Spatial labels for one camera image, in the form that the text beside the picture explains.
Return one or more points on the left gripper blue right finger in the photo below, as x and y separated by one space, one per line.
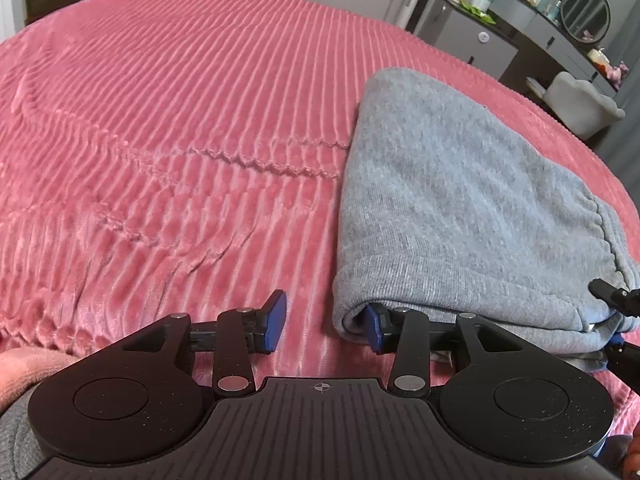
406 334

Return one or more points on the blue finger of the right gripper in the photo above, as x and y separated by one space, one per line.
627 302

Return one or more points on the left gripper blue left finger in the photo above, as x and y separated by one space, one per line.
241 333

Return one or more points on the grey pants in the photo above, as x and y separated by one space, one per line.
445 209

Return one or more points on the left hand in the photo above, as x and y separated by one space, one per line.
22 368

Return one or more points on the pink ribbed blanket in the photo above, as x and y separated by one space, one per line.
166 156

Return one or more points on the white shell chair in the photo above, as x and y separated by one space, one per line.
578 104

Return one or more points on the grey vanity desk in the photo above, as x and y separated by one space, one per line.
524 21

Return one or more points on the round black mirror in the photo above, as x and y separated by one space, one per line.
585 21

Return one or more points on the grey mini fridge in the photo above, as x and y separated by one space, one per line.
449 28

